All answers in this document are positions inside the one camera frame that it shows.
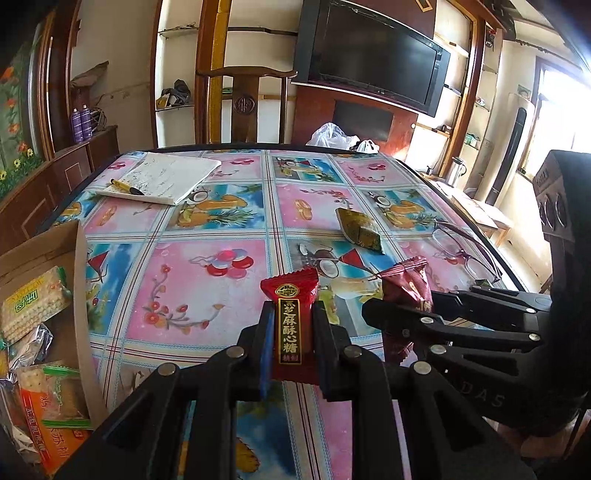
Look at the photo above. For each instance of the white notebook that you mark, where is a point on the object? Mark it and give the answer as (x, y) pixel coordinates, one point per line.
(171, 173)

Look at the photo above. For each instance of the large white plastic bag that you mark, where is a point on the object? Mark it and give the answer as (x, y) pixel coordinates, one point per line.
(330, 136)

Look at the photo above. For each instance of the yellow label cracker packet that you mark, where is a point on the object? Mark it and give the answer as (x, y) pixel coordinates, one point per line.
(32, 304)

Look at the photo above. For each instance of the printed fruit tablecloth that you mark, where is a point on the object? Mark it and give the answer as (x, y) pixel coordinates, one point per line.
(184, 277)

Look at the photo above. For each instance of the dark red snack packet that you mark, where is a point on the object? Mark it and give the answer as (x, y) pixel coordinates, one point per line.
(406, 286)

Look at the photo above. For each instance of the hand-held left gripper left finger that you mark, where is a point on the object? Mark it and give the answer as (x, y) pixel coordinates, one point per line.
(267, 350)

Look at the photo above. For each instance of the red frame eyeglasses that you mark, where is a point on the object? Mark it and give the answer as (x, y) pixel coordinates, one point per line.
(450, 237)

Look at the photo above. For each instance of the brown paper bag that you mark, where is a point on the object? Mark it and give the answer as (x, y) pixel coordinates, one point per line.
(90, 74)

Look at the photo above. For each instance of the red black label candy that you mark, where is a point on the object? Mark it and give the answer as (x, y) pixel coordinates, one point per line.
(291, 323)

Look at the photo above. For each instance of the black tall board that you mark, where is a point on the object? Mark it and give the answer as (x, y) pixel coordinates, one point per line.
(505, 157)

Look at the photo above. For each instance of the wooden chair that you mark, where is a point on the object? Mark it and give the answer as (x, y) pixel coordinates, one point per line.
(244, 106)

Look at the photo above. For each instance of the yellow black pen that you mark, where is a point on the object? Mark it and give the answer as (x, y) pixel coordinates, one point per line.
(124, 186)

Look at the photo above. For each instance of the wooden cabinet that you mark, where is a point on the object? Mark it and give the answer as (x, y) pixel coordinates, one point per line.
(69, 166)

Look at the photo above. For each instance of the black glass cabinet door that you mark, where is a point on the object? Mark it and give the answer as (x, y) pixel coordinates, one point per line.
(362, 121)

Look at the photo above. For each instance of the cardboard box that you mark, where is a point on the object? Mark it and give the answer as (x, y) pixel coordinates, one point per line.
(41, 249)

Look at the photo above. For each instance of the silver foil snack packet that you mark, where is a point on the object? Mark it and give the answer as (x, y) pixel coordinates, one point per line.
(32, 346)

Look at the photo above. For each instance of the small white plastic bag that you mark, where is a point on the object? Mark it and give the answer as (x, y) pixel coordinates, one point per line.
(368, 146)

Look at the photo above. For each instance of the dark bag on shelf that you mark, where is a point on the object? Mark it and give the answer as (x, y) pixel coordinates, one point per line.
(175, 94)

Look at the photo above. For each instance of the green end cracker packet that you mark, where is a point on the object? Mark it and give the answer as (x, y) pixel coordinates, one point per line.
(69, 397)

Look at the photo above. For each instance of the steel thermos mug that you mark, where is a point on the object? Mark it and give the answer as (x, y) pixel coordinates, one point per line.
(456, 171)

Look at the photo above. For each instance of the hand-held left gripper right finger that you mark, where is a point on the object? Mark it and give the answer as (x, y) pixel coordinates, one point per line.
(325, 350)

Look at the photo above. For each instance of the orange cracker packet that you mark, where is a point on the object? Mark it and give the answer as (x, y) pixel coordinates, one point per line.
(51, 438)

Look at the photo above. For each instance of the flower wall mural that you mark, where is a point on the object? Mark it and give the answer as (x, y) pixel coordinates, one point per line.
(18, 115)

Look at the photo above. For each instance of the low wooden bench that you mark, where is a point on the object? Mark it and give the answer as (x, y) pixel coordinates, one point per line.
(480, 212)

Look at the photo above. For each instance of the black television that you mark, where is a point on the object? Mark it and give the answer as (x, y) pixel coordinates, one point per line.
(374, 50)

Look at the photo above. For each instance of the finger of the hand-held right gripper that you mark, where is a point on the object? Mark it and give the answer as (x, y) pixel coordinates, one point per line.
(443, 334)
(498, 302)

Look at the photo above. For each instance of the olive green snack packet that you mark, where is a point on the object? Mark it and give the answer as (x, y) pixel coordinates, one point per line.
(358, 228)

